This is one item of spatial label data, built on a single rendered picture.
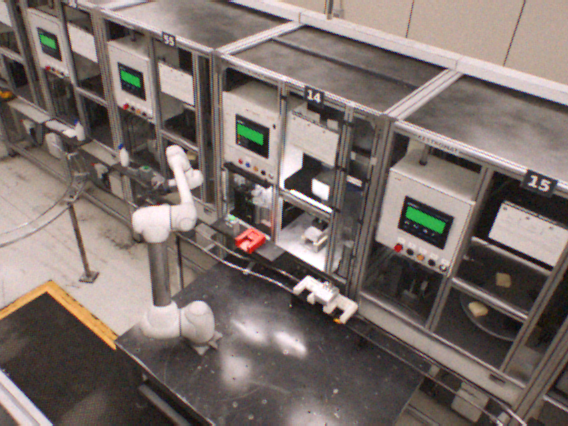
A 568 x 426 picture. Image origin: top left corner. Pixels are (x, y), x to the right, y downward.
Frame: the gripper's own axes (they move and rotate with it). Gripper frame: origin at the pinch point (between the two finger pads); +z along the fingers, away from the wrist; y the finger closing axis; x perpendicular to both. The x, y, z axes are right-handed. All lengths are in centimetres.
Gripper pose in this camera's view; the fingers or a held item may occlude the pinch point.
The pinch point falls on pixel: (142, 196)
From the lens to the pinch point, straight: 334.4
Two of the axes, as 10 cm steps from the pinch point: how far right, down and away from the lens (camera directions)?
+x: -0.9, 2.9, -9.5
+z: -9.4, 3.0, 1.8
